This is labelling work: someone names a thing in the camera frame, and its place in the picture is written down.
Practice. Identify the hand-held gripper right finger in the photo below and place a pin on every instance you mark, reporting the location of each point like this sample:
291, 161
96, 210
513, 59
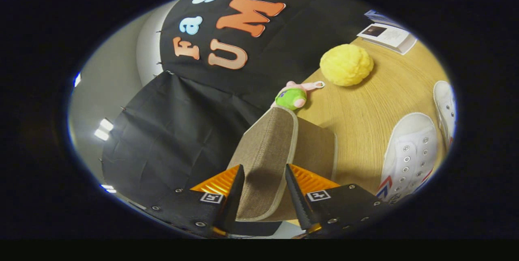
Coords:
302, 208

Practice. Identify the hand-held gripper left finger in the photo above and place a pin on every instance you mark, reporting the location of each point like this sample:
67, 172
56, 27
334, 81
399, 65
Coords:
233, 208

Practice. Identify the beige fabric storage box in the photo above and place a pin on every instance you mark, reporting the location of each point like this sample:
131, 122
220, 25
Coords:
267, 151

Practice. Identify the white shoe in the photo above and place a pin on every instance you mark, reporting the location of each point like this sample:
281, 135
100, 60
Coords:
444, 107
407, 155

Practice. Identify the black backdrop cloth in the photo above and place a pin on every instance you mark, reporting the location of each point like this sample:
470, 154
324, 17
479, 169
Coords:
182, 131

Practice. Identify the pink and green plush toy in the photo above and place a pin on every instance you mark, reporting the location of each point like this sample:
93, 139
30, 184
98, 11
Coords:
291, 98

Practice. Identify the yellow fluffy plush toy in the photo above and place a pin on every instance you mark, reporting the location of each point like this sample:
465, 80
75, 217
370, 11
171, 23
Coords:
346, 64

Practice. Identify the white book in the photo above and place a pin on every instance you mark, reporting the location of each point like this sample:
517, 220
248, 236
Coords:
391, 38

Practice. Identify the blue book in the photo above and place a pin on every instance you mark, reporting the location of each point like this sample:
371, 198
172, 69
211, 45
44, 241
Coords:
381, 17

